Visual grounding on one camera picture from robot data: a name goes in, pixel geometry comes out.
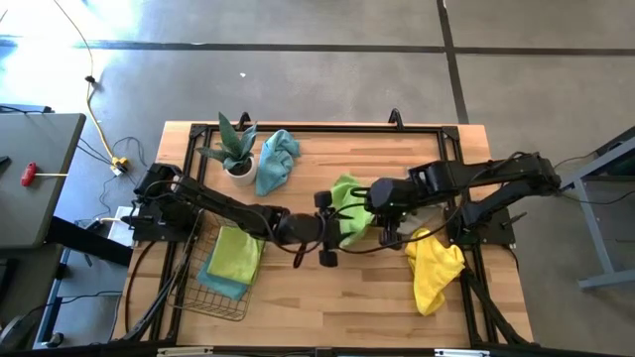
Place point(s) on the grey metal table frame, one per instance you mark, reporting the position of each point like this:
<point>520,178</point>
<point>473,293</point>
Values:
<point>595,233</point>

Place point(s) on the black caster wheel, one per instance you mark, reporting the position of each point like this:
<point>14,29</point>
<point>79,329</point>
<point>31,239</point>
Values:
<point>55,339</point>

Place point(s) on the grey side table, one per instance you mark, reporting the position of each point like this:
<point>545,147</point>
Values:
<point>35,173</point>

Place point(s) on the bright green microfiber towel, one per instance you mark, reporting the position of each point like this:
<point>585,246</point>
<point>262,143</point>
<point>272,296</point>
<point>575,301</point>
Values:
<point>342,193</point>

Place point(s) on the black office chair base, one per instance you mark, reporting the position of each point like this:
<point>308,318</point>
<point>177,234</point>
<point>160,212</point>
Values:
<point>12,332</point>

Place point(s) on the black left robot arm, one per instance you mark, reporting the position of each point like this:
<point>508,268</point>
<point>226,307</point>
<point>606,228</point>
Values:
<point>213,203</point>

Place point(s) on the black flat bar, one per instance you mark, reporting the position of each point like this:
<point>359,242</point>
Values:
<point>89,240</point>

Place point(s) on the light blue microfiber towel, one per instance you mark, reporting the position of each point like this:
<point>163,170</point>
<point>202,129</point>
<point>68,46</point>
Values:
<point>275,161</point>

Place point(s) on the snake plant in white pot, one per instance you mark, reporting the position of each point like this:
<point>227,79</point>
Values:
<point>237,156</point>

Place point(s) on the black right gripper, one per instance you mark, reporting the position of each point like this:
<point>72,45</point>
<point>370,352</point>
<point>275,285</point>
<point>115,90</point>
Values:
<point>389,193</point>

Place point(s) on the silver metal bracket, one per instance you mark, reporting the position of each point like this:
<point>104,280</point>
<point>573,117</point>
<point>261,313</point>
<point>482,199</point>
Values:
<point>461,353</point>

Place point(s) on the yellow microfiber towel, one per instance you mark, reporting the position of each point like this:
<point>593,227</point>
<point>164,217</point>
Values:
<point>431,277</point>

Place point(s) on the lime yellow-green microfiber towel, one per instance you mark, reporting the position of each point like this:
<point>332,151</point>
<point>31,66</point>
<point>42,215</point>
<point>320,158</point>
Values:
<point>235,255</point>

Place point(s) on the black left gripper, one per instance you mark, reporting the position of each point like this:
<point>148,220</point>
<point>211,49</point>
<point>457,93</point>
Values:
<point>310,230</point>

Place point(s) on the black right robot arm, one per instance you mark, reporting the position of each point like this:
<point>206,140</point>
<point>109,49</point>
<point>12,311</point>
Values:
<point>476,173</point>

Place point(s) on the black frame clamp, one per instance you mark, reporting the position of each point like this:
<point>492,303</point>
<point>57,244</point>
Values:
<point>243,120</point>
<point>395,119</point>

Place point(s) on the teal blue microfiber towel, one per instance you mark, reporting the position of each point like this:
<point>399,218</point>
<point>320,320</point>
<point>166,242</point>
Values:
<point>218,287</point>

